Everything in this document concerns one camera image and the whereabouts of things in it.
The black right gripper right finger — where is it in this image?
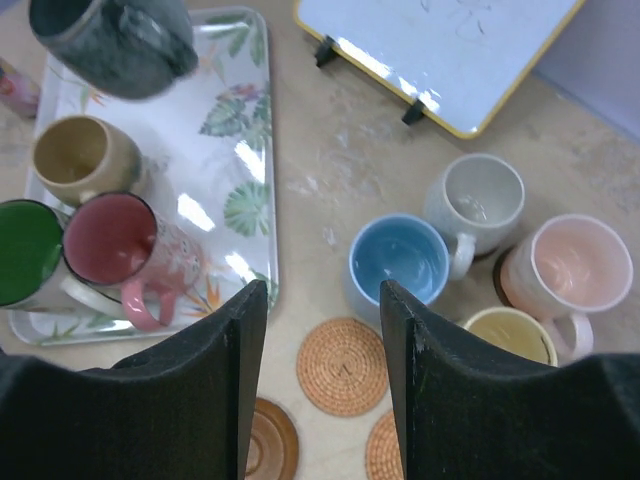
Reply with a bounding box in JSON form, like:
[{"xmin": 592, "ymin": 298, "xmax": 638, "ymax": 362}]
[{"xmin": 380, "ymin": 281, "xmax": 639, "ymax": 479}]

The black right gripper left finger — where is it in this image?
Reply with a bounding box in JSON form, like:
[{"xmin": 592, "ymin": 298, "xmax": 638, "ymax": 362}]
[{"xmin": 1, "ymin": 280, "xmax": 267, "ymax": 479}]

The woven bamboo coaster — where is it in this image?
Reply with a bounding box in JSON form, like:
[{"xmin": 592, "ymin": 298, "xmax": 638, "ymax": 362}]
[
  {"xmin": 296, "ymin": 317, "xmax": 388, "ymax": 417},
  {"xmin": 365, "ymin": 410, "xmax": 404, "ymax": 480}
]

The yellow ceramic cup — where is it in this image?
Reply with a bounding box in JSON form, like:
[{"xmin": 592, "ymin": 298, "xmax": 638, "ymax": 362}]
[{"xmin": 461, "ymin": 307, "xmax": 558, "ymax": 367}]

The light blue ceramic cup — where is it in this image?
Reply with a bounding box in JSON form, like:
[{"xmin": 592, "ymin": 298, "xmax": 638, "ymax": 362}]
[{"xmin": 343, "ymin": 213, "xmax": 450, "ymax": 328}]

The red ceramic cup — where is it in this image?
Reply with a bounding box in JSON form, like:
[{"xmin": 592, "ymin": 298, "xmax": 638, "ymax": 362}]
[{"xmin": 63, "ymin": 192, "xmax": 204, "ymax": 332}]

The pink ceramic cup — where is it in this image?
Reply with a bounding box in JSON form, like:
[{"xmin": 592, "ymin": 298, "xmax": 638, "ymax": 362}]
[{"xmin": 501, "ymin": 214, "xmax": 634, "ymax": 361}]

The white ceramic cup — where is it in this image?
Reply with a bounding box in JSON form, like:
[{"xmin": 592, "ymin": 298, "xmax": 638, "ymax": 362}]
[{"xmin": 423, "ymin": 153, "xmax": 525, "ymax": 280}]

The green ceramic cup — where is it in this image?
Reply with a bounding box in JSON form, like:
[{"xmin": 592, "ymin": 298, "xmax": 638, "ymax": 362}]
[{"xmin": 1, "ymin": 199, "xmax": 124, "ymax": 318}]

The tan ceramic cup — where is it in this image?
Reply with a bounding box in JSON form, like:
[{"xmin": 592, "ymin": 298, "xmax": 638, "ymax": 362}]
[{"xmin": 31, "ymin": 115, "xmax": 148, "ymax": 207}]

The grey blue ceramic cup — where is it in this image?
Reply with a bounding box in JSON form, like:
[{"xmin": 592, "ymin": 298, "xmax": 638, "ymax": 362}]
[{"xmin": 28, "ymin": 0, "xmax": 198, "ymax": 100}]

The floral serving tray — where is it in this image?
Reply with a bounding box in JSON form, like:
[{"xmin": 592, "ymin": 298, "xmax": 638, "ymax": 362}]
[{"xmin": 35, "ymin": 6, "xmax": 279, "ymax": 331}]

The small whiteboard with stand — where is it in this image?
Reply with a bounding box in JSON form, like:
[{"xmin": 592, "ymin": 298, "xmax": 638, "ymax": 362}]
[{"xmin": 294, "ymin": 1, "xmax": 583, "ymax": 139}]

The pink capped small bottle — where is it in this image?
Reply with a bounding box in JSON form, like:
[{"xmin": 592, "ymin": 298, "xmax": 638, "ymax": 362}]
[{"xmin": 0, "ymin": 59, "xmax": 40, "ymax": 119}]

